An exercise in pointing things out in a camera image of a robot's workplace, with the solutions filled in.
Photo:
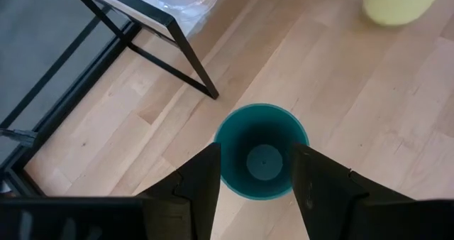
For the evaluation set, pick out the grey metal bracket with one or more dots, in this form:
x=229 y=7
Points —
x=19 y=136

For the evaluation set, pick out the black aluminium table frame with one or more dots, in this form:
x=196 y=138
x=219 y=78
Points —
x=71 y=99

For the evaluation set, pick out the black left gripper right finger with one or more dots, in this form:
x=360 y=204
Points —
x=326 y=201

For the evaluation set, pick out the wooden shelf with black frame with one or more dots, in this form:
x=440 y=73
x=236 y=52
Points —
x=190 y=55

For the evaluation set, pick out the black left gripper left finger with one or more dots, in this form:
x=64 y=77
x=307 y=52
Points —
x=191 y=204

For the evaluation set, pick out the blue-green plastic cup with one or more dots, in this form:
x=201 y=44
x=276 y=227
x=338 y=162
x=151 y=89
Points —
x=264 y=126

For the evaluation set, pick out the pale yellow mug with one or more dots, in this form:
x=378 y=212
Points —
x=401 y=5

